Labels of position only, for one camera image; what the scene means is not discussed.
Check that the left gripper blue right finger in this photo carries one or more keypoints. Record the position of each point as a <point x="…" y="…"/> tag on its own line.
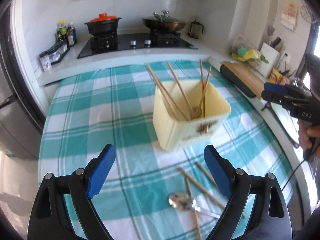
<point x="269" y="218"/>

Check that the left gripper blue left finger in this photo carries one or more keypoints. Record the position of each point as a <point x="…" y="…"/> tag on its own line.
<point x="49" y="217"/>

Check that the cream utensil holder box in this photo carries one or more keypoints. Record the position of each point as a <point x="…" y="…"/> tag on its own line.
<point x="171" y="117"/>

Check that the white knife block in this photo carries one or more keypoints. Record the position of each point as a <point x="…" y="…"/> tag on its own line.
<point x="272" y="57"/>

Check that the wooden cutting board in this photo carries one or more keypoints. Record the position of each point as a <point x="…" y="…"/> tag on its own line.
<point x="243" y="78"/>

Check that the teal white checked tablecloth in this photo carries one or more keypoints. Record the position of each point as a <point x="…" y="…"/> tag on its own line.
<point x="115" y="106"/>

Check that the stainless steel refrigerator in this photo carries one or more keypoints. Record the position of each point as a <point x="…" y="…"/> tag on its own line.
<point x="22" y="122"/>

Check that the black gas stove top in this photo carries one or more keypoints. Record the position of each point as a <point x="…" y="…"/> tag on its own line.
<point x="113" y="42"/>

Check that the hanging paper calendar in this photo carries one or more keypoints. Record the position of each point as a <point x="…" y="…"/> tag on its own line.
<point x="290" y="14"/>

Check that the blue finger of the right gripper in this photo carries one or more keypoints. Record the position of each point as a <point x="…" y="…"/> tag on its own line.
<point x="281" y="89"/>
<point x="289" y="98"/>

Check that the black pot orange lid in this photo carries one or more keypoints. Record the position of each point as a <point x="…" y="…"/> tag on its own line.
<point x="103" y="25"/>

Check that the wire trivet on wall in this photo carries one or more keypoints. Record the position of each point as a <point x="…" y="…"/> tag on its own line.
<point x="306" y="13"/>

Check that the dark glass kettle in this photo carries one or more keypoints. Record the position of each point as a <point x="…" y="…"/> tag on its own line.
<point x="196" y="29"/>

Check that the yellow green plastic bags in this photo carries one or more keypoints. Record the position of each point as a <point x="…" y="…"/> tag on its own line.
<point x="243" y="51"/>

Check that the wide steel spoon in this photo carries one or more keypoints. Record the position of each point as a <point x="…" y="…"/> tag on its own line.
<point x="184" y="202"/>

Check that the person's right hand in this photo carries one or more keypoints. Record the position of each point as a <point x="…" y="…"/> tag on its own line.
<point x="305" y="134"/>

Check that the spice jar rack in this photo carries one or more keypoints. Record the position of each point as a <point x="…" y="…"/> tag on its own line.
<point x="57" y="52"/>

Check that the black wok glass lid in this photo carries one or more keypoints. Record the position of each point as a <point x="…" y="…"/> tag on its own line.
<point x="163" y="22"/>

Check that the slim steel spoon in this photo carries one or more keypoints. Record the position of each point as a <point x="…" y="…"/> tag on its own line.
<point x="197" y="111"/>

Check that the sauce bottles cluster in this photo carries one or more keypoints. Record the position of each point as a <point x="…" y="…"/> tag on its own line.
<point x="66" y="32"/>

